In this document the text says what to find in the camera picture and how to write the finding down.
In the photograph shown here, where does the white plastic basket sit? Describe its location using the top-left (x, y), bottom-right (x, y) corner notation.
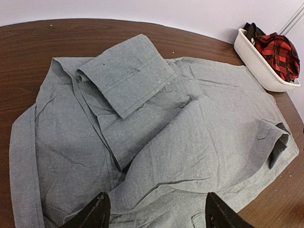
top-left (234, 28), bottom-right (301, 93)

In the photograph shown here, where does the black shirt in basket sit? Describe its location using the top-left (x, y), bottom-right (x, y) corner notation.
top-left (243, 22), bottom-right (266, 42)

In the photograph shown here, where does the right aluminium frame post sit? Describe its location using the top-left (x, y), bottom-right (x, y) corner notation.
top-left (278, 3), bottom-right (304, 36)

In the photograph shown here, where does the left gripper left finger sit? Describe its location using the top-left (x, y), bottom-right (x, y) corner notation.
top-left (61, 192), bottom-right (110, 228)

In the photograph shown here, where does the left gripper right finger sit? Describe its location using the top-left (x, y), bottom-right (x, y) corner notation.
top-left (205, 192), bottom-right (254, 228)

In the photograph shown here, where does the grey long sleeve shirt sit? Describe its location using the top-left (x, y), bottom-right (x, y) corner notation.
top-left (9, 34), bottom-right (299, 228)

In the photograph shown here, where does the red black plaid shirt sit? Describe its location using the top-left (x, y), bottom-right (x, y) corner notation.
top-left (252, 33), bottom-right (300, 82)

